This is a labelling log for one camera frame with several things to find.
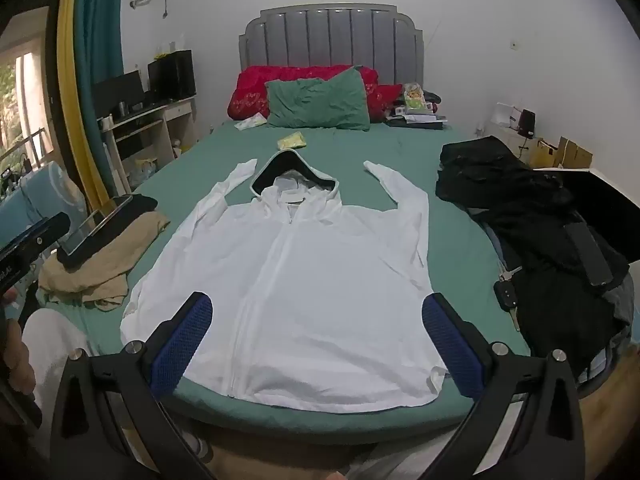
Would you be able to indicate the person's white pants leg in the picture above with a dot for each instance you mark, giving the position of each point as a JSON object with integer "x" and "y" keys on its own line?
{"x": 52, "y": 350}

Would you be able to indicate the white desk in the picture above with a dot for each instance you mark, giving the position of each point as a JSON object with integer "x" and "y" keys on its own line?
{"x": 170, "y": 115}

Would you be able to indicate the black cloth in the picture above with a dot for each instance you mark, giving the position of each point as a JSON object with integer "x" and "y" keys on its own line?
{"x": 140, "y": 205}

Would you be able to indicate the person's left hand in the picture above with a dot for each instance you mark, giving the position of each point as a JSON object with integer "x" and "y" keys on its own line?
{"x": 15, "y": 360}

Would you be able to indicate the brown cardboard box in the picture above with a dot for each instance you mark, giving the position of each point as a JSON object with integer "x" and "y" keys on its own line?
{"x": 575, "y": 154}
{"x": 545, "y": 155}

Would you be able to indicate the white nightstand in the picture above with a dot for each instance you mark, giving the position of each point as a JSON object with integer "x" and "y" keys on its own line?
{"x": 507, "y": 140}

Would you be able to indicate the pile of small items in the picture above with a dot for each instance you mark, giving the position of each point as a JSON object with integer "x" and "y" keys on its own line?
{"x": 415, "y": 120}

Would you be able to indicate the yellow-green packet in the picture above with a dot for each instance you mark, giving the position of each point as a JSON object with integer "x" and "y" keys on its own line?
{"x": 291, "y": 141}

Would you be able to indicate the bed with green sheet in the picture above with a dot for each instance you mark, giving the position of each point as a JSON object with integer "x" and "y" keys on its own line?
{"x": 350, "y": 160}

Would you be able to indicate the black computer tower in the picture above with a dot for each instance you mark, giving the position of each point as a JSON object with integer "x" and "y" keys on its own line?
{"x": 172, "y": 75}

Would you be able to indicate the green pillow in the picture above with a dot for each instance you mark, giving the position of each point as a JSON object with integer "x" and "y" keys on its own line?
{"x": 317, "y": 102}

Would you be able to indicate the tablet with dark case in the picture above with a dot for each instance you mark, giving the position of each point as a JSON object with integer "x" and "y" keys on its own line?
{"x": 95, "y": 225}

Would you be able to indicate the white hooded jacket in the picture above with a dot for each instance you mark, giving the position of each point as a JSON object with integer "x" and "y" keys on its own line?
{"x": 300, "y": 285}

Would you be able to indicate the white flat packet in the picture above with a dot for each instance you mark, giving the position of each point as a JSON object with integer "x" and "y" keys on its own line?
{"x": 250, "y": 122}

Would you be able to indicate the black phone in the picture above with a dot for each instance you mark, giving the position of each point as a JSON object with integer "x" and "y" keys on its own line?
{"x": 590, "y": 255}

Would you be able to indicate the teal and yellow curtain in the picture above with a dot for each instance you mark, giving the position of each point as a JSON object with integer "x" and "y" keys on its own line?
{"x": 95, "y": 85}

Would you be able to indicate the white box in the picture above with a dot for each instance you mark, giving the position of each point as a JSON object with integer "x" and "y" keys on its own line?
{"x": 504, "y": 115}

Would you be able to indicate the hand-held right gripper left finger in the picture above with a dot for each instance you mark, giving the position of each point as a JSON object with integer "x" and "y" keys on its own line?
{"x": 187, "y": 332}

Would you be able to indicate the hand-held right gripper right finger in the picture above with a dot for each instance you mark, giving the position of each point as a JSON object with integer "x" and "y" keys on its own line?
{"x": 445, "y": 335}

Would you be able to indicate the small black speaker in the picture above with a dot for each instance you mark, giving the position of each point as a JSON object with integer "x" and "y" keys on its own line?
{"x": 526, "y": 122}

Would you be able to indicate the grey padded headboard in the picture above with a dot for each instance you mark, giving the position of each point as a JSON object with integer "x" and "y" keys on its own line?
{"x": 330, "y": 35}

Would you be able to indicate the black car key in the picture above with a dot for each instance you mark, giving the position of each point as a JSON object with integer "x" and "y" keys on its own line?
{"x": 507, "y": 295}

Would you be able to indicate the beige pants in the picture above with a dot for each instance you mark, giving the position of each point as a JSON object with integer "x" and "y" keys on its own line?
{"x": 100, "y": 265}

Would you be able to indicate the colourful snack bag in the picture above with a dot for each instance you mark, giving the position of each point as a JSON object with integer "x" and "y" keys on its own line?
{"x": 416, "y": 96}

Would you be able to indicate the black monitor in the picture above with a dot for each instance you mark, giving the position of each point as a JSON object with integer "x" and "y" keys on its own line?
{"x": 117, "y": 94}

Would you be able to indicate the pile of black clothes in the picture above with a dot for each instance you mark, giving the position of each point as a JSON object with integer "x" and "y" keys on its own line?
{"x": 530, "y": 210}

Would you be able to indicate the person's shoe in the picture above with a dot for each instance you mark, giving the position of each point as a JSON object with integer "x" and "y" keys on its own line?
{"x": 194, "y": 444}

